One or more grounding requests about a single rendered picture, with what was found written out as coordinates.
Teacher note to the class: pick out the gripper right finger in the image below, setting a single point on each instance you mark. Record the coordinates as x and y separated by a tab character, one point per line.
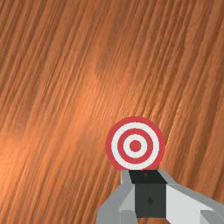
186	204

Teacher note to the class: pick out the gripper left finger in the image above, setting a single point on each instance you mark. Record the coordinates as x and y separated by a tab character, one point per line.
125	201

